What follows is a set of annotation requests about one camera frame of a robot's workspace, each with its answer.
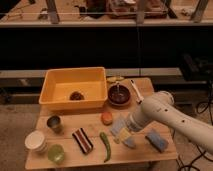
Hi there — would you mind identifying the green chili pepper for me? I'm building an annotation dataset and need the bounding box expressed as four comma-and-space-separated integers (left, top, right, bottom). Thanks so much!
99, 132, 111, 162

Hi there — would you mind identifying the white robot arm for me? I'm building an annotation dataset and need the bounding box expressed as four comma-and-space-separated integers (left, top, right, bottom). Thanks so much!
116, 91, 213, 155

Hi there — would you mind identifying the green plastic cup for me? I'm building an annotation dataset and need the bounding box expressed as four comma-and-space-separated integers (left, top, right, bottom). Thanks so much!
48, 144, 65, 164

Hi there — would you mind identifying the metal cup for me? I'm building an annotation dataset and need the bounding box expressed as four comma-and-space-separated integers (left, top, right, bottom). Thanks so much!
47, 115, 62, 134

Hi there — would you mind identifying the white paper cup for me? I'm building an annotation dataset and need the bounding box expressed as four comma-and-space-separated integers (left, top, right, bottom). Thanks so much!
25, 130, 47, 154

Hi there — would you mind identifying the light blue cloth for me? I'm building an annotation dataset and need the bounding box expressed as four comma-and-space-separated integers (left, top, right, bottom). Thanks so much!
110, 116, 136, 148

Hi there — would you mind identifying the orange round toy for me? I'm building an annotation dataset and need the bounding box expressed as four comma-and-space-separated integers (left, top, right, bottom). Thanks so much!
101, 112, 113, 125

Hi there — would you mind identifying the blue sponge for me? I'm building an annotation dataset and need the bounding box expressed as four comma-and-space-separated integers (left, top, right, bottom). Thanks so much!
145, 129, 168, 153

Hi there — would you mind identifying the white brush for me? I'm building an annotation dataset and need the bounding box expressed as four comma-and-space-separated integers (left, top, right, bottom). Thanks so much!
130, 80, 144, 104

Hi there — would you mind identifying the dark red bowl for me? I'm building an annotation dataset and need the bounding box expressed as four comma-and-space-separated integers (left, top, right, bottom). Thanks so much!
108, 84, 131, 106

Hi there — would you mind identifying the striped red white sponge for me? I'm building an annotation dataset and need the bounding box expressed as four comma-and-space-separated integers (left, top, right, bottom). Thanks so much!
72, 128, 93, 155

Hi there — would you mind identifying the utensil in bowl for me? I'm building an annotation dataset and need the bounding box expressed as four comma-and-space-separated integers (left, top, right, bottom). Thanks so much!
116, 81, 120, 95

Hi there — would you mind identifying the yellow toy banana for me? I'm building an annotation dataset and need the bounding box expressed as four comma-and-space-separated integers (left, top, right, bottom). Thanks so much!
107, 76, 125, 83

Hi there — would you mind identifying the brown object in bin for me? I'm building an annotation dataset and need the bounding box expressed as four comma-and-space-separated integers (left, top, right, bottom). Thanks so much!
70, 91, 84, 100

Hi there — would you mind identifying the yellow plastic bin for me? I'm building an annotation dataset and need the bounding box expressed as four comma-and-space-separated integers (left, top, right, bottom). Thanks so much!
39, 67, 107, 111

